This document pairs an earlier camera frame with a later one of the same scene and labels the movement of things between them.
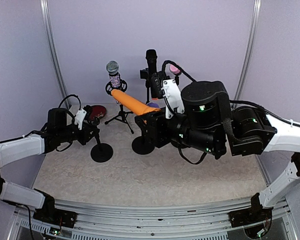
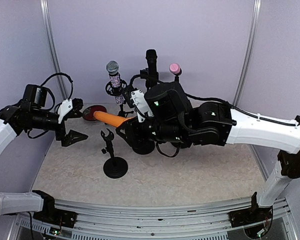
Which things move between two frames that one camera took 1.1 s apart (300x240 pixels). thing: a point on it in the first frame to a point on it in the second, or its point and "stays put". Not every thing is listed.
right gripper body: x=161 y=138 to x=137 y=136
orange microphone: x=133 y=105 to x=111 y=119
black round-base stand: x=101 y=152 to x=115 y=167
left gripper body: x=82 y=139 to x=60 y=133
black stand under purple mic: x=143 y=145 stays put
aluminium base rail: x=208 y=219 stays put
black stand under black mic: x=144 y=75 stays put
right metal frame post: x=249 y=51 stays put
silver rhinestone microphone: x=112 y=67 stays put
